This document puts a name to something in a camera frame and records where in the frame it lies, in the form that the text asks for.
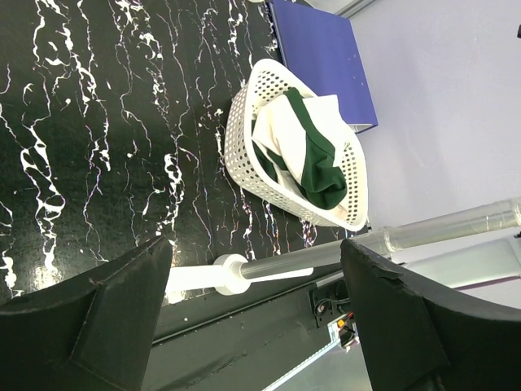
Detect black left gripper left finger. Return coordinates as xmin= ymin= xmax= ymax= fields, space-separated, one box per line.
xmin=1 ymin=237 xmax=173 ymax=390

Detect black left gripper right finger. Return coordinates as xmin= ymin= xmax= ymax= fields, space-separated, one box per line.
xmin=340 ymin=239 xmax=520 ymax=390

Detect green and white t shirt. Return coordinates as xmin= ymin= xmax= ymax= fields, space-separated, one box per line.
xmin=252 ymin=87 xmax=352 ymax=219

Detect grey clothes rack stand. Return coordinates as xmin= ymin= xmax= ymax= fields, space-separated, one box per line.
xmin=164 ymin=197 xmax=520 ymax=304

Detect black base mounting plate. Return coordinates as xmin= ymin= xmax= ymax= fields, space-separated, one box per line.
xmin=142 ymin=268 xmax=347 ymax=390

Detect white perforated plastic basket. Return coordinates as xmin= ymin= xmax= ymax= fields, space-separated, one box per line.
xmin=224 ymin=59 xmax=368 ymax=231

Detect blue ring binder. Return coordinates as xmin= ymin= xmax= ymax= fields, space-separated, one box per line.
xmin=269 ymin=1 xmax=379 ymax=133

